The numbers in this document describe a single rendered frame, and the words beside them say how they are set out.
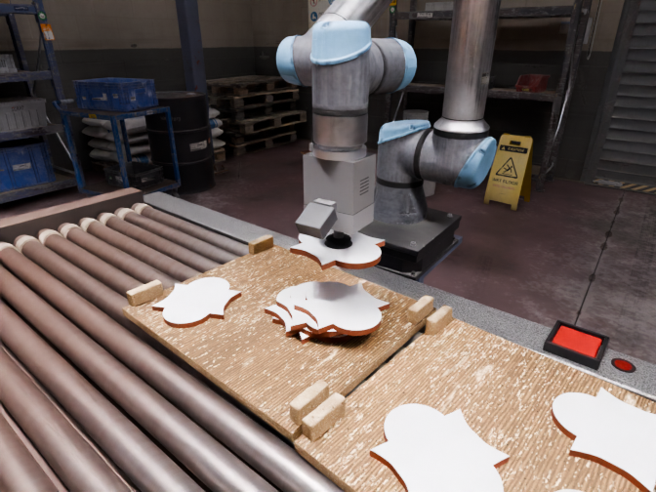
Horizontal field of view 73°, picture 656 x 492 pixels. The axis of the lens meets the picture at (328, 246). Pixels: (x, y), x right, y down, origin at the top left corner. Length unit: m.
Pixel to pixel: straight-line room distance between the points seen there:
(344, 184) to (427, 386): 0.29
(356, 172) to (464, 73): 0.43
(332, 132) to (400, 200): 0.51
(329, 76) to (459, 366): 0.43
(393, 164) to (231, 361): 0.60
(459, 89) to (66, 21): 5.02
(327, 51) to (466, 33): 0.43
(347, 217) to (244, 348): 0.25
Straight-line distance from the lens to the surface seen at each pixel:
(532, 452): 0.59
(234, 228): 1.15
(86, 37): 5.75
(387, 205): 1.08
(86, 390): 0.71
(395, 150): 1.04
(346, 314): 0.67
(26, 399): 0.74
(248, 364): 0.66
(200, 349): 0.70
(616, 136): 5.21
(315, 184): 0.63
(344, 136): 0.59
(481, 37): 0.97
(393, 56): 0.67
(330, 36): 0.59
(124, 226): 1.25
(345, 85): 0.59
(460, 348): 0.70
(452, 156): 0.99
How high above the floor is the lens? 1.35
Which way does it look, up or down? 25 degrees down
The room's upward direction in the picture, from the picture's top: straight up
